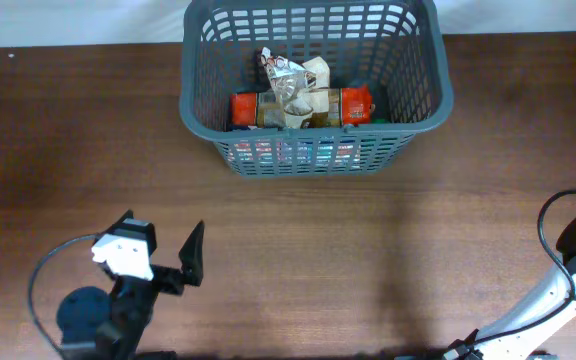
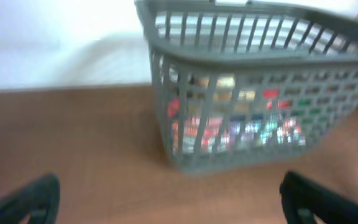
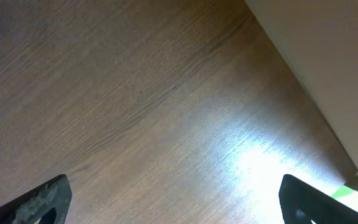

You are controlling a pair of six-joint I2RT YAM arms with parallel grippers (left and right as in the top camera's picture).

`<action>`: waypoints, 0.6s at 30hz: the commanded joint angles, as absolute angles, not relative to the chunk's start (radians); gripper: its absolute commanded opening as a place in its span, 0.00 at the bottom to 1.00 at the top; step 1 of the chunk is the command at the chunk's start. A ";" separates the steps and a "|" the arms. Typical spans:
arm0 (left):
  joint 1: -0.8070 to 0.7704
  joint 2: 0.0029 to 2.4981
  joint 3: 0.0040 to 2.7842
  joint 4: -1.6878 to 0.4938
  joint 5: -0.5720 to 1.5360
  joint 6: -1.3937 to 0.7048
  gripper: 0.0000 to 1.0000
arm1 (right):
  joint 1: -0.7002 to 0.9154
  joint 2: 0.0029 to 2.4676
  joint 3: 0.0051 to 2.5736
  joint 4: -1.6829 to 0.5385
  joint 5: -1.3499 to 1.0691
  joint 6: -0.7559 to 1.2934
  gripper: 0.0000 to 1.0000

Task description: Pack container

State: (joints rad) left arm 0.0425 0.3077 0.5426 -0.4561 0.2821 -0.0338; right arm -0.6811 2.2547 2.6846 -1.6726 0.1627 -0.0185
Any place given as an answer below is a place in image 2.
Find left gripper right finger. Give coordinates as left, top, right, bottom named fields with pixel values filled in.
left=280, top=170, right=358, bottom=224

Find green lid jar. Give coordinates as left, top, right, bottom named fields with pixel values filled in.
left=290, top=99, right=329, bottom=126

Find spaghetti pack red ends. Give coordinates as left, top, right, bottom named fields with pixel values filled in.
left=166, top=88, right=291, bottom=119

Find grey plastic basket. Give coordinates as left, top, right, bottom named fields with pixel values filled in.
left=135, top=1, right=358, bottom=174

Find tissue multipack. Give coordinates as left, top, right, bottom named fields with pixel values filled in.
left=171, top=114, right=306, bottom=154

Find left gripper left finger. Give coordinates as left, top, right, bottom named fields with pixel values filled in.
left=0, top=173, right=60, bottom=224

